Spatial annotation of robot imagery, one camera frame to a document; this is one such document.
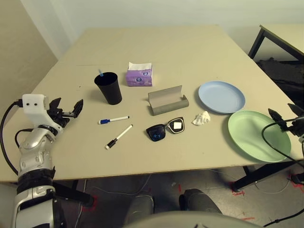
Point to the black table leg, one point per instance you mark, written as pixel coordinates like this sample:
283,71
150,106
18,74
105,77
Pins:
251,178
71,193

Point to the purple tissue pack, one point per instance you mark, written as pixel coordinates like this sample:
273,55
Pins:
139,79

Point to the light green plate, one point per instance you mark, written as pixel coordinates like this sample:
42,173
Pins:
249,135

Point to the white paper scrap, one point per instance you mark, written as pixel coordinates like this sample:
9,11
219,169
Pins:
173,184

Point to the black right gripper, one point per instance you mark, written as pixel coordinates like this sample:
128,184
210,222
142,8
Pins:
295,126

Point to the black plastic cup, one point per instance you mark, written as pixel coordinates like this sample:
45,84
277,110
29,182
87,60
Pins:
111,92

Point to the grey robot leg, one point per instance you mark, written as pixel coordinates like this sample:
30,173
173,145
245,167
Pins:
199,202
140,209

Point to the white tissue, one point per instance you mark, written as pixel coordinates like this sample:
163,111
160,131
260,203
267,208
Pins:
202,118

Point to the blue pen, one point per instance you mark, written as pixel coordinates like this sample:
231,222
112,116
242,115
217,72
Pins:
101,74

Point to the grey robot left leg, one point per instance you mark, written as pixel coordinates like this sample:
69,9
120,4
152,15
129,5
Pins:
140,209

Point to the grey robot torso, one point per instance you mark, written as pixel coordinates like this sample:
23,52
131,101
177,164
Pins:
190,222

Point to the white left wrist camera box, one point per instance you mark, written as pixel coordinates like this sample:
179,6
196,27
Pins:
33,107

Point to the beige side table black frame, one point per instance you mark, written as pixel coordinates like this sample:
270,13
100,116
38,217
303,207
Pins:
285,35

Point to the white marker black cap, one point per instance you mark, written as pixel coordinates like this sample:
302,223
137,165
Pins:
121,135

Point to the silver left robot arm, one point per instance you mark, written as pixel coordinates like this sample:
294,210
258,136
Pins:
33,152

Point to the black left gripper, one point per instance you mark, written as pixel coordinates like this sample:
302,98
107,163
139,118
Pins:
59,115

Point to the light blue plate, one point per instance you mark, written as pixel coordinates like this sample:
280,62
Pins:
218,97

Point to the grey robot right leg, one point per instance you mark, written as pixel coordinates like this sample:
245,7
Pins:
199,202

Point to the white marker blue cap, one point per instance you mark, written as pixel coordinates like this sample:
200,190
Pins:
114,119

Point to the grey glasses case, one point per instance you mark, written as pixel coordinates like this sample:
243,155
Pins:
166,108

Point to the black sunglasses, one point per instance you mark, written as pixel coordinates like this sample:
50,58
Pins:
155,134

